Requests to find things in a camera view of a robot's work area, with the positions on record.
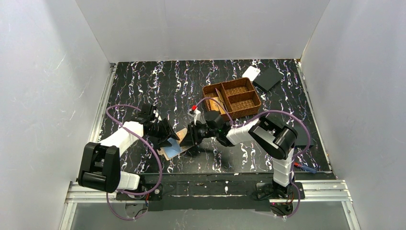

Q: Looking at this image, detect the gold credit card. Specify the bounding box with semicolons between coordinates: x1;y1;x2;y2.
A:
209;97;226;115

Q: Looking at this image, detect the brown woven divided basket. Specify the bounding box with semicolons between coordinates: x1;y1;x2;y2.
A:
203;78;261;120

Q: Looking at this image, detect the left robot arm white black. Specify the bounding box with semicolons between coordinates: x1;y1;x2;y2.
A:
78;103;180;196

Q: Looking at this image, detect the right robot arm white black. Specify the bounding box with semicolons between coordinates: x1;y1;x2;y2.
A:
180;111;298;188

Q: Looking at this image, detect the white small box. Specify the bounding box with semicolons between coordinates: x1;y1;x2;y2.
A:
242;66;260;82

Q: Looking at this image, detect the black flat box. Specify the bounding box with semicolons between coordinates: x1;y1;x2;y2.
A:
253;67;284;92

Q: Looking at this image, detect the black pad on table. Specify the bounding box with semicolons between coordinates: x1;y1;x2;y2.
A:
294;125;308;148

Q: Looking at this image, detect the red blue screwdriver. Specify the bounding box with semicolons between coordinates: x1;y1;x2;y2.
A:
294;162;317;173

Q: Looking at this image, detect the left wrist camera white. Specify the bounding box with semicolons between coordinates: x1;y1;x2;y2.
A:
150;107;162;123

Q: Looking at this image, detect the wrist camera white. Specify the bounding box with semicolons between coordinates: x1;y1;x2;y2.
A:
187;105;201;123
150;107;162;123

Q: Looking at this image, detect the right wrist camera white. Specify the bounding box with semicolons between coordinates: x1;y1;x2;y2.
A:
187;105;201;123

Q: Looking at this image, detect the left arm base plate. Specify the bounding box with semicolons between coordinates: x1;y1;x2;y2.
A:
115;184;163;201

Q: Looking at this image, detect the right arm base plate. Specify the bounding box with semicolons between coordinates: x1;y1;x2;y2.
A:
251;182;305;201

